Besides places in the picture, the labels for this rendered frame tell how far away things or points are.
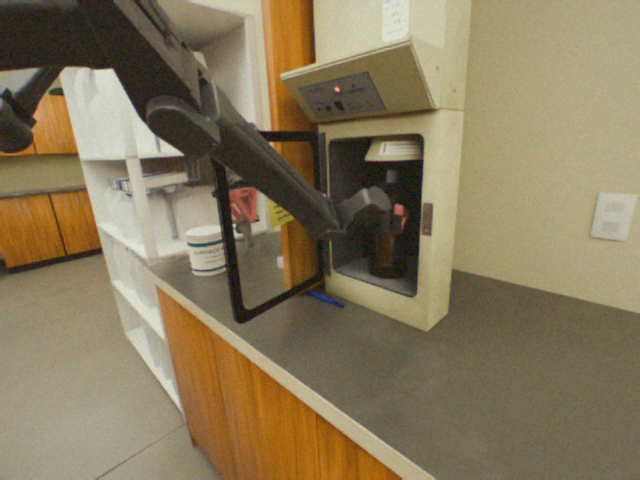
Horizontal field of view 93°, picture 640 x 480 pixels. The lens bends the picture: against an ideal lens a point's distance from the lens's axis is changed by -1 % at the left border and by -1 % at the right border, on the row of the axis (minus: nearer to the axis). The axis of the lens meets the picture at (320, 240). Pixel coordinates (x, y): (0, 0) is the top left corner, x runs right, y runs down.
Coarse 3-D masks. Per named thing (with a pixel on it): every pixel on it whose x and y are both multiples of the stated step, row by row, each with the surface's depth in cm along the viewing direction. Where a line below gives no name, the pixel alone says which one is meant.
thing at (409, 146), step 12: (372, 144) 73; (384, 144) 70; (396, 144) 68; (408, 144) 68; (420, 144) 68; (372, 156) 72; (384, 156) 69; (396, 156) 68; (408, 156) 67; (420, 156) 68
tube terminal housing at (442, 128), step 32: (320, 0) 69; (352, 0) 64; (416, 0) 55; (448, 0) 52; (320, 32) 72; (352, 32) 66; (416, 32) 57; (448, 32) 54; (448, 64) 56; (448, 96) 58; (320, 128) 79; (352, 128) 72; (384, 128) 66; (416, 128) 61; (448, 128) 60; (448, 160) 63; (448, 192) 65; (448, 224) 68; (448, 256) 71; (352, 288) 84; (448, 288) 75; (416, 320) 72
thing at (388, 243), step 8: (392, 200) 75; (400, 200) 75; (408, 200) 77; (392, 208) 75; (408, 208) 78; (392, 216) 76; (376, 240) 79; (384, 240) 78; (392, 240) 77; (400, 240) 78; (376, 248) 80; (384, 248) 78; (392, 248) 78; (400, 248) 78; (376, 256) 80; (384, 256) 79; (392, 256) 78; (400, 256) 79; (376, 264) 80; (384, 264) 79; (392, 264) 79; (400, 264) 80
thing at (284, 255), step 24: (288, 144) 70; (312, 168) 78; (216, 192) 58; (240, 192) 62; (240, 216) 63; (264, 216) 68; (288, 216) 74; (240, 240) 64; (264, 240) 69; (288, 240) 75; (312, 240) 82; (240, 264) 65; (264, 264) 70; (288, 264) 76; (312, 264) 84; (264, 288) 71; (288, 288) 78
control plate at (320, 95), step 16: (336, 80) 61; (352, 80) 59; (368, 80) 57; (304, 96) 69; (320, 96) 67; (336, 96) 64; (352, 96) 62; (368, 96) 60; (320, 112) 72; (336, 112) 69; (352, 112) 66
